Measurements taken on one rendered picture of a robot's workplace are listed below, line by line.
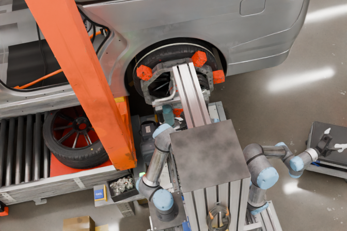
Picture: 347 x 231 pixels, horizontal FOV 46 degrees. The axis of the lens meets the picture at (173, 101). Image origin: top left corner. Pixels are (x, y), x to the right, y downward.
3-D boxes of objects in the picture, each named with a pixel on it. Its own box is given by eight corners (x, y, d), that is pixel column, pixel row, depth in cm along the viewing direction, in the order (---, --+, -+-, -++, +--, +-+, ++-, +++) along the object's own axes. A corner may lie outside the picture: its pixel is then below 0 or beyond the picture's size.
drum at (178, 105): (186, 85, 323) (185, 74, 311) (191, 107, 311) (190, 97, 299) (169, 88, 323) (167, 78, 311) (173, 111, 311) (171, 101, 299)
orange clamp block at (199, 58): (198, 60, 301) (205, 52, 295) (201, 68, 297) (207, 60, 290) (190, 58, 297) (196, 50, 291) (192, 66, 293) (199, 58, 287)
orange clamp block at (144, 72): (151, 67, 299) (141, 64, 294) (153, 76, 295) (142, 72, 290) (145, 73, 304) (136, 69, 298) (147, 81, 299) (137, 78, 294)
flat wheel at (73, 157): (108, 93, 389) (102, 79, 370) (136, 148, 354) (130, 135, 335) (43, 124, 378) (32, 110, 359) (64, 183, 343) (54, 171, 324)
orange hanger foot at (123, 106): (128, 96, 355) (120, 71, 326) (135, 149, 326) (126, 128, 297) (109, 99, 355) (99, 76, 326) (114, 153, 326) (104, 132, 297)
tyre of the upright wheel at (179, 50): (195, 84, 367) (224, 32, 317) (200, 105, 354) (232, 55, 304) (123, 79, 345) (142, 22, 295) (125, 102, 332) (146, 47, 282)
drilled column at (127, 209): (133, 203, 355) (124, 185, 320) (135, 215, 350) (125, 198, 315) (122, 206, 355) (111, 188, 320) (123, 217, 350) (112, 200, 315)
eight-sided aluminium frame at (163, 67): (212, 95, 340) (210, 52, 294) (214, 101, 336) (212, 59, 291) (147, 107, 339) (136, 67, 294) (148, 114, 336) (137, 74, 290)
